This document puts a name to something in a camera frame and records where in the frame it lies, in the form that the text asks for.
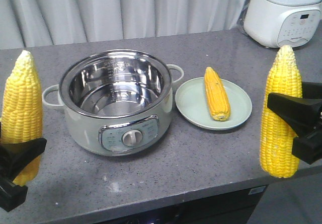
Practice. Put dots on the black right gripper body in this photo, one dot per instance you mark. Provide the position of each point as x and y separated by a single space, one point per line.
308 147

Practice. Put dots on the grey pleated curtain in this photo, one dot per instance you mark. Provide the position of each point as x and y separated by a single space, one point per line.
29 23

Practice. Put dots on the black under-counter appliance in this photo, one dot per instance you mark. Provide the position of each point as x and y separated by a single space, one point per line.
230 203

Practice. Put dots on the yellow corn cob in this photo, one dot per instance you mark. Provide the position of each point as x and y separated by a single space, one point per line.
276 135
22 112

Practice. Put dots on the sage green electric cooker pot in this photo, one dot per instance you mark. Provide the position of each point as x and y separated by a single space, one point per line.
117 102

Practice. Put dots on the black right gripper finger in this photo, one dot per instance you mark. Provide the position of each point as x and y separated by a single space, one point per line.
301 114
311 90

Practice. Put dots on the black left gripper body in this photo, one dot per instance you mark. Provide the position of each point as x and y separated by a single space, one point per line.
12 195

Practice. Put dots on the orange-yellow corn cob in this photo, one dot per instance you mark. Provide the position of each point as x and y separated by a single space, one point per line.
217 99

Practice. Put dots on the light green round plate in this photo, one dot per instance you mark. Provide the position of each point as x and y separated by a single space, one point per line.
191 102

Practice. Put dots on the white blender appliance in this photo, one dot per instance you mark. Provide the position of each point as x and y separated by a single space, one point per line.
274 23

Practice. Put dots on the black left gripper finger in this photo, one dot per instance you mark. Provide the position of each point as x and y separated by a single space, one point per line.
16 156

